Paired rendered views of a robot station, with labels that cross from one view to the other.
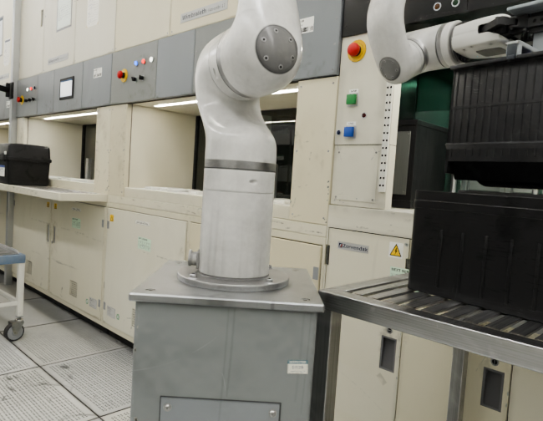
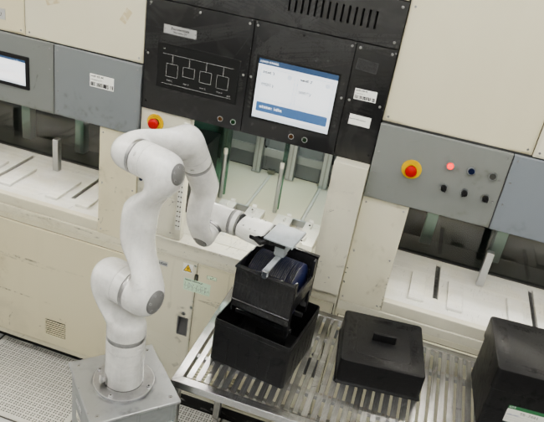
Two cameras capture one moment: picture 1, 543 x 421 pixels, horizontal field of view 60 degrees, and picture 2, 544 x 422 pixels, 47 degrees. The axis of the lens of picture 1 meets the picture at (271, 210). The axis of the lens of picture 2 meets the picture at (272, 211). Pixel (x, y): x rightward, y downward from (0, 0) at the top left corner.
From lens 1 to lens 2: 154 cm
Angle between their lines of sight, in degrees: 39
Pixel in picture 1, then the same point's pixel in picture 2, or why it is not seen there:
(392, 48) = (202, 238)
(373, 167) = (171, 211)
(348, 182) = not seen: hidden behind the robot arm
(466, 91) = (242, 277)
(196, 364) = not seen: outside the picture
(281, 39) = (157, 299)
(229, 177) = (127, 352)
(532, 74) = (272, 285)
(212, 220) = (118, 369)
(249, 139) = (137, 332)
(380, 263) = (177, 274)
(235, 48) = (135, 307)
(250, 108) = not seen: hidden behind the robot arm
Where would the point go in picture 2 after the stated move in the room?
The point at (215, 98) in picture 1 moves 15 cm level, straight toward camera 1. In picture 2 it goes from (109, 303) to (130, 333)
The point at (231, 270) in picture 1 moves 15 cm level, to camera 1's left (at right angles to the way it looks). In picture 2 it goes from (130, 388) to (79, 398)
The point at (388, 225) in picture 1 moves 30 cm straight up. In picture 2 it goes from (182, 251) to (188, 187)
